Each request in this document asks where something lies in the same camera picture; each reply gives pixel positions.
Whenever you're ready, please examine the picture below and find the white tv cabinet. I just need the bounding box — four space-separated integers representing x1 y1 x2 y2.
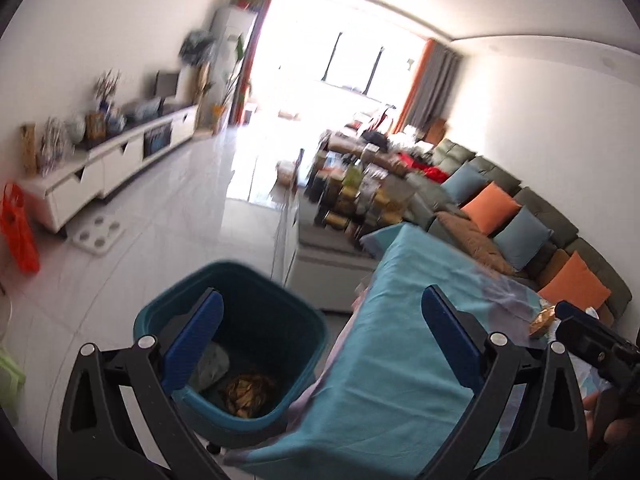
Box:
18 105 198 233

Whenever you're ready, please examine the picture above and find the black framed window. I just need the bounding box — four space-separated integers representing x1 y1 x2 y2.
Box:
322 32 427 106

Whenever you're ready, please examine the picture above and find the orange cushion far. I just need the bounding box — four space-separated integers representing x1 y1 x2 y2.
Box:
462 182 521 235

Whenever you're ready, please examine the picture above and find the potted green plant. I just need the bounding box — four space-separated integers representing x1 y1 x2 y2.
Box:
198 32 245 130

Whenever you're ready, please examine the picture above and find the black glass coffee table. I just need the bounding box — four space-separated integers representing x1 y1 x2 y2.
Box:
281 131 413 313

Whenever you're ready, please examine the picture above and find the orange grey curtain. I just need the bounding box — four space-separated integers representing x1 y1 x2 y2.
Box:
393 39 463 134
229 0 272 126

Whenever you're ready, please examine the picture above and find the blue cushion far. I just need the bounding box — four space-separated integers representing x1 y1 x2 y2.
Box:
442 162 489 205

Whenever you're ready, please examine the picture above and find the blue cushion near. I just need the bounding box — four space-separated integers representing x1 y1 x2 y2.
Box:
494 206 553 271

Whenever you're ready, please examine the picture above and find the teal plastic trash bin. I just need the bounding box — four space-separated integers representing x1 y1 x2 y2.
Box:
132 260 328 448

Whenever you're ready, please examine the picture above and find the small gold snack bag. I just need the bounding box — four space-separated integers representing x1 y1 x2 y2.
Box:
528 306 555 339

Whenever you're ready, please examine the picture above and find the orange cushion near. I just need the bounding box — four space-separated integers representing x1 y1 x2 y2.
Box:
538 252 612 311

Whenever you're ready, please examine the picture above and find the orange cushion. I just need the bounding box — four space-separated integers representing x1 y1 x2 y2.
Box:
462 182 521 235
538 252 612 311

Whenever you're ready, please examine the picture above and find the person's right hand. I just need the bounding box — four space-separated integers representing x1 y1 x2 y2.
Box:
582 388 639 445

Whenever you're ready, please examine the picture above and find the left orange grey curtain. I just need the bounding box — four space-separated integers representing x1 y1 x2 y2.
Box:
229 0 272 126

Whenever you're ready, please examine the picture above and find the gold snack wrapper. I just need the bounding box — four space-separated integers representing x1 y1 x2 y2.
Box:
221 374 276 419

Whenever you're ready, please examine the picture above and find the blue cushion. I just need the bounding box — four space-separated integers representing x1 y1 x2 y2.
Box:
494 206 553 271
442 162 489 205

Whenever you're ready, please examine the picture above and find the small black monitor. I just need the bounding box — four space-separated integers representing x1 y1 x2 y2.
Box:
153 70 180 99

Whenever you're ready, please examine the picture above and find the dark green sectional sofa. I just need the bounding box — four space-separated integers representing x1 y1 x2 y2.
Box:
400 139 632 325

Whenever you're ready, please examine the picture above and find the covered standing fan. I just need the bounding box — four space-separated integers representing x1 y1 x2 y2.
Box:
179 29 215 104

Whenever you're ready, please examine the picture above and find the orange plastic bag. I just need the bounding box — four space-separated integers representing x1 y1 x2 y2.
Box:
1 182 40 274

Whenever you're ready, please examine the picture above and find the white standing air conditioner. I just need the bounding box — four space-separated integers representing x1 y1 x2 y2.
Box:
198 6 257 130

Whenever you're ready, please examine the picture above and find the right orange grey curtain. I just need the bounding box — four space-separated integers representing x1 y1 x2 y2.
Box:
393 39 463 134

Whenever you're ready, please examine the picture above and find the white bathroom scale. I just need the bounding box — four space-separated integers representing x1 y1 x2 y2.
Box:
72 214 126 257

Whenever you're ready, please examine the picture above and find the green plastic stool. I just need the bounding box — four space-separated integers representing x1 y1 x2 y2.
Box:
0 349 26 425

